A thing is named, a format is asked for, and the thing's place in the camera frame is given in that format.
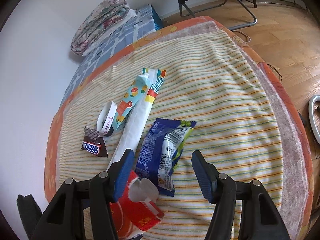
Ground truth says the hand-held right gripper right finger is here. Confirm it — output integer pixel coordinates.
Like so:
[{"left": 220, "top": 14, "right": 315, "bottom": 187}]
[{"left": 191, "top": 150, "right": 292, "bottom": 240}]

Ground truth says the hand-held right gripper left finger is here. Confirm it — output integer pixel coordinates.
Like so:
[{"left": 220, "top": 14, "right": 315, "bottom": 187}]
[{"left": 31, "top": 149, "right": 135, "bottom": 240}]

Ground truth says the blue snack packet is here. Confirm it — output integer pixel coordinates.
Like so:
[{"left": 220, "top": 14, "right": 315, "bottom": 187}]
[{"left": 135, "top": 118, "right": 197, "bottom": 197}]

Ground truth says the brown chocolate bar wrapper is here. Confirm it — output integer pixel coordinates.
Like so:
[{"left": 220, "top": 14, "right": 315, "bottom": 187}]
[{"left": 81, "top": 126, "right": 108, "bottom": 158}]

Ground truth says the long white wrapper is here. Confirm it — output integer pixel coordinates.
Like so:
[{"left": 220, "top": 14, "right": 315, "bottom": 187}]
[{"left": 106, "top": 67, "right": 167, "bottom": 173}]

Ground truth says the torn red carton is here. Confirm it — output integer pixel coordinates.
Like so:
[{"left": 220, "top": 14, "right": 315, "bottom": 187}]
[{"left": 109, "top": 170, "right": 165, "bottom": 240}]

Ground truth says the white wristband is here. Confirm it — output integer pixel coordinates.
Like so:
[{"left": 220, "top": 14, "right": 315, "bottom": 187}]
[{"left": 97, "top": 101, "right": 118, "bottom": 137}]

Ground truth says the teal fruit-print carton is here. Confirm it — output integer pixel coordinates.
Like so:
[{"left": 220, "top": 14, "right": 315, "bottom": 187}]
[{"left": 114, "top": 74, "right": 150, "bottom": 132}]

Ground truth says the orange patterned blanket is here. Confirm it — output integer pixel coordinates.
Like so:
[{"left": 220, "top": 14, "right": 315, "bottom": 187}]
[{"left": 44, "top": 16, "right": 314, "bottom": 205}]

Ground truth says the yellow striped towel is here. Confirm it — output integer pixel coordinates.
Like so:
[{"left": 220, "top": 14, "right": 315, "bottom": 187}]
[{"left": 56, "top": 29, "right": 284, "bottom": 240}]

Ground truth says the blue checkered bed sheet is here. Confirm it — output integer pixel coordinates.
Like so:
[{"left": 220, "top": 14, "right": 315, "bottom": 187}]
[{"left": 64, "top": 4, "right": 157, "bottom": 98}]

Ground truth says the folded floral quilt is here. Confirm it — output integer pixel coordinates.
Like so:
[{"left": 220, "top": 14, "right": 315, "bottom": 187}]
[{"left": 71, "top": 0, "right": 130, "bottom": 55}]

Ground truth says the teal patterned box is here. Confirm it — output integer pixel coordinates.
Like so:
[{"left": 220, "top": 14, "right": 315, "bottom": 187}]
[{"left": 151, "top": 4, "right": 164, "bottom": 30}]

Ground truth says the white ring light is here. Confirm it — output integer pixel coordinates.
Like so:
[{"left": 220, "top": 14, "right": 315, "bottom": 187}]
[{"left": 308, "top": 95, "right": 320, "bottom": 145}]

